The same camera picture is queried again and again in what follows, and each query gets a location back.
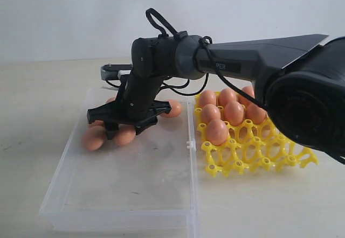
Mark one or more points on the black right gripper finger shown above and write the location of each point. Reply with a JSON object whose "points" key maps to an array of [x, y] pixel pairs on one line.
{"points": [[111, 129], [108, 113]]}

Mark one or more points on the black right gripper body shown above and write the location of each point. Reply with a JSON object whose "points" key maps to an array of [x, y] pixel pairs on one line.
{"points": [[137, 105]]}

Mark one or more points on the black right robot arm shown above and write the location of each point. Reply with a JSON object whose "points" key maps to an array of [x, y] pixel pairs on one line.
{"points": [[298, 80]]}

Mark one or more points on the clear plastic storage box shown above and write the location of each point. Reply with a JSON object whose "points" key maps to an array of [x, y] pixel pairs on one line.
{"points": [[148, 187]]}

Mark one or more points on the yellow plastic egg tray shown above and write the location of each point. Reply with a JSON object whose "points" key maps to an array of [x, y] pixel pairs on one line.
{"points": [[250, 147]]}

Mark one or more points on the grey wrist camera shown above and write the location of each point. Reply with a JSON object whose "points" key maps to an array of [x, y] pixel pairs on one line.
{"points": [[110, 72]]}

